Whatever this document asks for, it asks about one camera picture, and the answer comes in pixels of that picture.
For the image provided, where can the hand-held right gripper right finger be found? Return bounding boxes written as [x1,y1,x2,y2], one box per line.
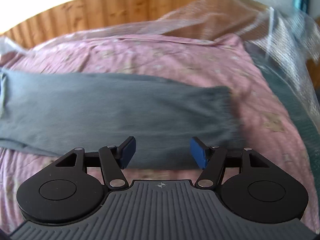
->
[190,137,270,190]

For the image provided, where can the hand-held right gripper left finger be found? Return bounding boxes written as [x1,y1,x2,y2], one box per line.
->
[54,136,136,190]

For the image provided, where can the grey pants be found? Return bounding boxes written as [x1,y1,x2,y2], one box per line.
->
[0,67,242,170]

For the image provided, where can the pink bear printed blanket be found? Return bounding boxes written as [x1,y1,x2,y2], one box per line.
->
[0,34,314,230]

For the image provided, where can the teal mattress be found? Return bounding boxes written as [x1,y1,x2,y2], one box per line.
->
[246,40,320,205]

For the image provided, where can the clear bubble wrap sheet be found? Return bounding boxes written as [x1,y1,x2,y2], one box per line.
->
[0,0,320,140]

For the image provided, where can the wooden side panel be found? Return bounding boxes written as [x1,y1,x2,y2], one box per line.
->
[306,16,320,88]

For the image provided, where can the wooden headboard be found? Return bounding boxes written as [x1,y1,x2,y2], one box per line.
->
[0,0,273,49]

